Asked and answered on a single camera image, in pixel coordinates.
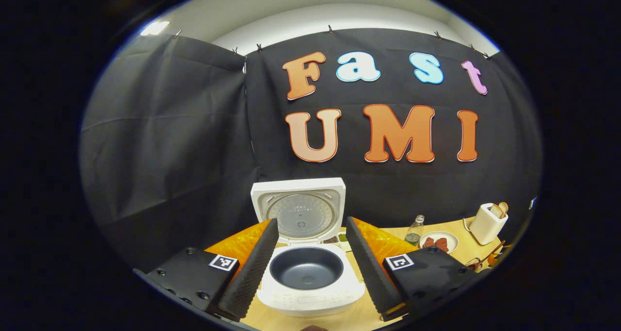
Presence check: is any metal wire chopstick holder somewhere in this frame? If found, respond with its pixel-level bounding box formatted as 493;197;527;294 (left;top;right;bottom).
467;253;500;272

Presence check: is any white oval plate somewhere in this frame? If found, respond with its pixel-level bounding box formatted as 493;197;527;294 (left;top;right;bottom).
420;231;458;255

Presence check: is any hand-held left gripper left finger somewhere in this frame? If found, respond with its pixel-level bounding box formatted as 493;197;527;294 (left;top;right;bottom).
133;218;280;322

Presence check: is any white toaster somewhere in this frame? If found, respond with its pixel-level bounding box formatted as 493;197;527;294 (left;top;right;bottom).
469;203;509;246

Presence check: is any white divided bean dish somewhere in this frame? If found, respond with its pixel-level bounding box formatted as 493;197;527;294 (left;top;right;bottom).
323;233;352;252

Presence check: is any row of black cloth clips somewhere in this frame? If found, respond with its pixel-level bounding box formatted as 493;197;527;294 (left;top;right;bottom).
172;24;491;62

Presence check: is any white rice cooker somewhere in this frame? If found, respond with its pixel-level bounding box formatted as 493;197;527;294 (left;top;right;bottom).
250;177;366;317

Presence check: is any clear plastic water bottle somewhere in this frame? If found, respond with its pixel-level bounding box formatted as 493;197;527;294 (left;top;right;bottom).
405;215;425;247

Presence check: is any ceiling light strip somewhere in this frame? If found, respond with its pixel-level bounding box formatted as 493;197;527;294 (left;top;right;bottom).
140;20;170;36

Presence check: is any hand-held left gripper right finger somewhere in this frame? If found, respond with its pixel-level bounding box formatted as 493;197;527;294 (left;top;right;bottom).
345;217;486;322

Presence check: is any brown wooden spoon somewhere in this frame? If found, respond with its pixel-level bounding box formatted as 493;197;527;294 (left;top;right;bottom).
478;241;507;267

